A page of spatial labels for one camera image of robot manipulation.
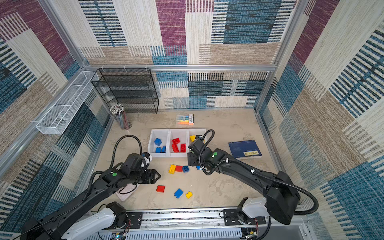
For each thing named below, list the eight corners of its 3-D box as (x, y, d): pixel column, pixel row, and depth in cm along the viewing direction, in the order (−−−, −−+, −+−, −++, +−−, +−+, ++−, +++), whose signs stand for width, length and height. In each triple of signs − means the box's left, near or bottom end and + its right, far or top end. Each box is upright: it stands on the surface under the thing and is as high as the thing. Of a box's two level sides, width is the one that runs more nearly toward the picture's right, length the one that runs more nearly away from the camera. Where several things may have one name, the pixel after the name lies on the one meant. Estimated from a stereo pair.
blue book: (232, 159, 96) (233, 158, 94) (227, 143, 104) (228, 141, 102) (260, 157, 97) (262, 155, 95) (254, 141, 105) (255, 139, 103)
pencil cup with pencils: (120, 130, 111) (108, 112, 97) (123, 122, 116) (112, 104, 101) (130, 130, 111) (120, 112, 96) (132, 122, 116) (123, 104, 101)
